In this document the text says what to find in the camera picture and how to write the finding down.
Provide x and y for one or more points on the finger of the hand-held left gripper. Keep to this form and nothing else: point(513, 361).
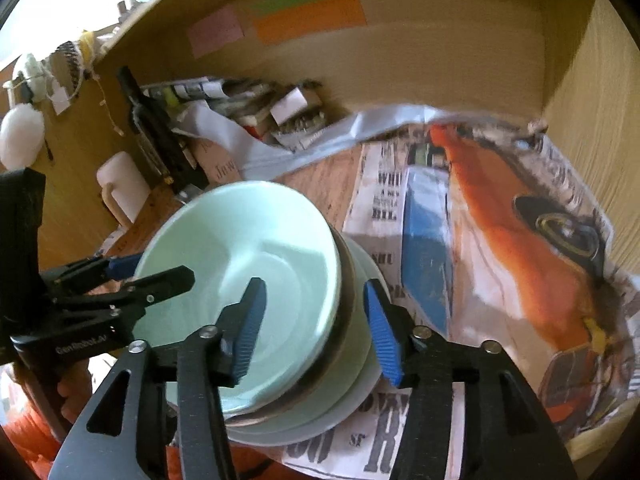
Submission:
point(160, 285)
point(120, 265)

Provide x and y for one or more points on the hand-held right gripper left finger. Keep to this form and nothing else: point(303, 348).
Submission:
point(250, 330)

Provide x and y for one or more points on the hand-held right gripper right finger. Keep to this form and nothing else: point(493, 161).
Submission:
point(382, 330)

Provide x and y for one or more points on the light green bowl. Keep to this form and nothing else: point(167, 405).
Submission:
point(280, 240)

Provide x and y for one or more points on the light green plate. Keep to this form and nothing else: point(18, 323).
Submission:
point(325, 407)

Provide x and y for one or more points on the white plate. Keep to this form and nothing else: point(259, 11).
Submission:
point(310, 437)

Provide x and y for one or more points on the dark wine bottle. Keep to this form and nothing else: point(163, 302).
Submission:
point(160, 145)

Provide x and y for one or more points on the car print newspaper sheet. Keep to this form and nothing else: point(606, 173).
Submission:
point(500, 240)

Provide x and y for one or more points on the white fluffy pompom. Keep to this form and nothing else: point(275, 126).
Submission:
point(20, 137)

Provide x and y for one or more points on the white paper sheets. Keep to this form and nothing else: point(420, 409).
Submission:
point(225, 135)

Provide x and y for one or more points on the white charger adapter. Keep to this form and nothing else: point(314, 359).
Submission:
point(61, 99)

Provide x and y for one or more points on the pile of folded papers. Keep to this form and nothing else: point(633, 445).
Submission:
point(220, 92)

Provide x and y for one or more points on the black braided headband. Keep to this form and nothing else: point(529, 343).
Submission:
point(70, 55)

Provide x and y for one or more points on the white fluffy headband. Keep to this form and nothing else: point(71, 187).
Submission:
point(30, 67)

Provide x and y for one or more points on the yellow headband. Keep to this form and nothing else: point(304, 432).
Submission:
point(87, 42)

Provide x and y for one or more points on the small pink box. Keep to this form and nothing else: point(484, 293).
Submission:
point(292, 102)

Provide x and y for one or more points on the pink sticky note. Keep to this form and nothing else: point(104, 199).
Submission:
point(215, 30)

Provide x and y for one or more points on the wooden shelf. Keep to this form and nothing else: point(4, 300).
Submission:
point(150, 5)

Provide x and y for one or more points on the orange sticky note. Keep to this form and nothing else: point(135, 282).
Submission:
point(310, 20)

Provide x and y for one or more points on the green sticky note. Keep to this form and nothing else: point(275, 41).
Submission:
point(295, 0)

